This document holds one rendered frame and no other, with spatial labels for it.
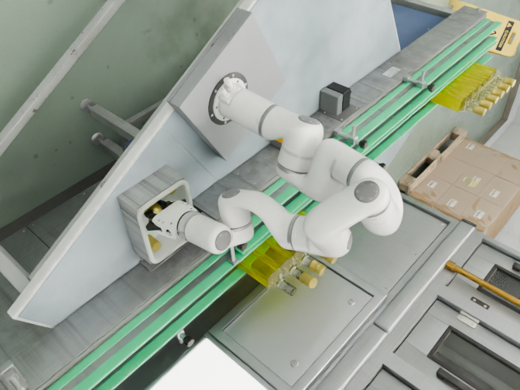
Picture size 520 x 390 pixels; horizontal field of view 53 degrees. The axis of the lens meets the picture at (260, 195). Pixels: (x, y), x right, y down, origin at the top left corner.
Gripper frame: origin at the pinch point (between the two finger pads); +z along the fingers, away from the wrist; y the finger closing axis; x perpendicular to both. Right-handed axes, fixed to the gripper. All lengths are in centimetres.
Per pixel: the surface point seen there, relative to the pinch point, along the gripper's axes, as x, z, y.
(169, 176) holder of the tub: 6.7, -0.9, 6.9
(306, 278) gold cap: -32.8, -27.0, 22.9
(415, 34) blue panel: -12, 14, 156
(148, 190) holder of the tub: 6.8, -1.0, -0.3
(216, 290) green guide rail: -32.5, -5.9, 4.8
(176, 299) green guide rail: -25.0, -5.8, -7.7
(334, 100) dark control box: -6, 0, 80
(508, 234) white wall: -337, 73, 402
